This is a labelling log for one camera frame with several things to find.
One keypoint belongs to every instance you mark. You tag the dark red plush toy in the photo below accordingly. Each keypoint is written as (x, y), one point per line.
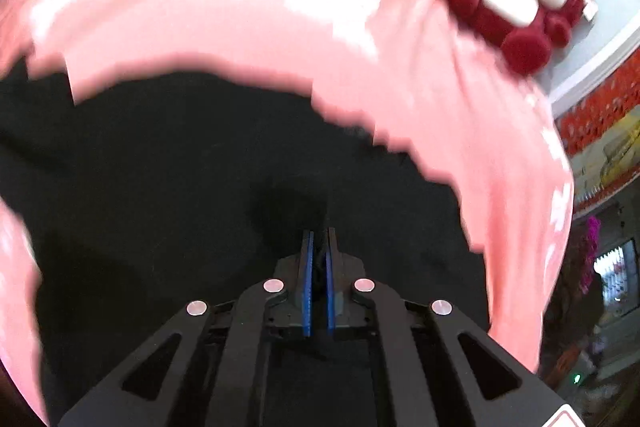
(526, 32)

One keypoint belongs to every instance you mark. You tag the pink printed bed blanket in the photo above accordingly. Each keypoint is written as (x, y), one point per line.
(404, 72)

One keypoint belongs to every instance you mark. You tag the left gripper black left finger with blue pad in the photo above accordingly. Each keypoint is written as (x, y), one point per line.
(291, 309)

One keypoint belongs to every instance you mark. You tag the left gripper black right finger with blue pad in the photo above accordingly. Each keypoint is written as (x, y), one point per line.
(345, 318)

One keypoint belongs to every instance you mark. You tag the black garment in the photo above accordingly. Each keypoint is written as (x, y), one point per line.
(187, 186)

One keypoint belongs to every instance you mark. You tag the red yellow wall painting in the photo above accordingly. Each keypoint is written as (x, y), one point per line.
(601, 138)

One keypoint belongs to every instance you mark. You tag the bright window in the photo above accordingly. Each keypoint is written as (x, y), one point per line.
(618, 269)

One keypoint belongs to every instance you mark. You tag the purple orchid flowers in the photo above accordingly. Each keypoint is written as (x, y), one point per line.
(590, 243)

